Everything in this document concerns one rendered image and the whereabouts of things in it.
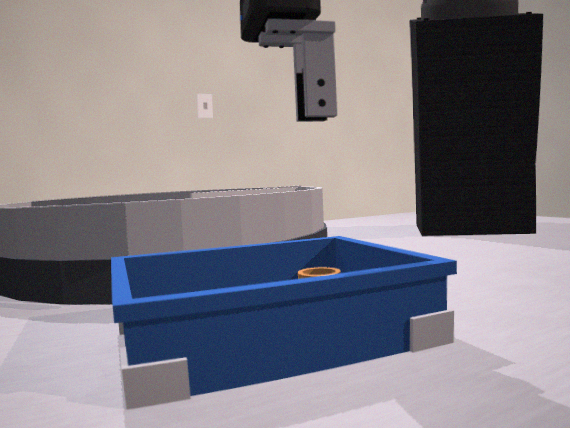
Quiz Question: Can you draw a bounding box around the grey round turning table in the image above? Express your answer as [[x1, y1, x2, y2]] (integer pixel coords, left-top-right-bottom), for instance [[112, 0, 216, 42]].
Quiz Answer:
[[0, 186, 327, 305]]

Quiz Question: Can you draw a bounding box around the bronze bushing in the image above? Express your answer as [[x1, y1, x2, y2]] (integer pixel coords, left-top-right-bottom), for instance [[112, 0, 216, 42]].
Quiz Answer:
[[298, 267, 341, 279]]

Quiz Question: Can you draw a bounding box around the blue open crate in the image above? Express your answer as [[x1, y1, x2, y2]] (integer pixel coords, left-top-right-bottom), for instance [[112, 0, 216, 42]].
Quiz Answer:
[[111, 236, 457, 410]]

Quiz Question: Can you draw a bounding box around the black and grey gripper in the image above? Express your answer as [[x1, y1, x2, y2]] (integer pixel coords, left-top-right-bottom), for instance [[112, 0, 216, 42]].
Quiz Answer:
[[240, 0, 338, 122]]

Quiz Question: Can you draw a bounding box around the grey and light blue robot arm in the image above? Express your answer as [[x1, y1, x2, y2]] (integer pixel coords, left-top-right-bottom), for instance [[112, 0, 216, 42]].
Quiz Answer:
[[421, 0, 518, 20]]

